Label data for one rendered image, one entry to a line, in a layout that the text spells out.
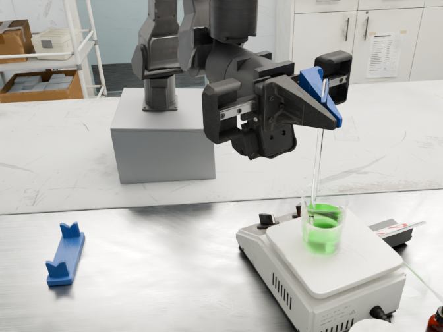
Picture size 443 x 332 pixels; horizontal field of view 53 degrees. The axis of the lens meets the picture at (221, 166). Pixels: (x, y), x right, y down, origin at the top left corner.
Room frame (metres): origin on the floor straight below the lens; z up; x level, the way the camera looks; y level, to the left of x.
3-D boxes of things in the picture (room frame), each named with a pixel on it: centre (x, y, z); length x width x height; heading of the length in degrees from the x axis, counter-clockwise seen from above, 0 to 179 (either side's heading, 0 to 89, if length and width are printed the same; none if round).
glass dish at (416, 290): (0.40, -0.23, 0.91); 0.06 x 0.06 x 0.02
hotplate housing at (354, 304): (0.41, -0.12, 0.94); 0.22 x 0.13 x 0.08; 21
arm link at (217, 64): (0.54, -0.02, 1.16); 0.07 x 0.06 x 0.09; 30
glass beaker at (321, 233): (0.39, -0.11, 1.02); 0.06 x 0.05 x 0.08; 132
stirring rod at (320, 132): (0.39, -0.10, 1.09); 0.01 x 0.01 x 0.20
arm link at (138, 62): (0.76, 0.10, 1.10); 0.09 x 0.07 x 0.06; 117
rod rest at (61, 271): (0.48, 0.23, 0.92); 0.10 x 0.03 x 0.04; 3
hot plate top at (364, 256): (0.39, -0.13, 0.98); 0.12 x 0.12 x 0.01; 21
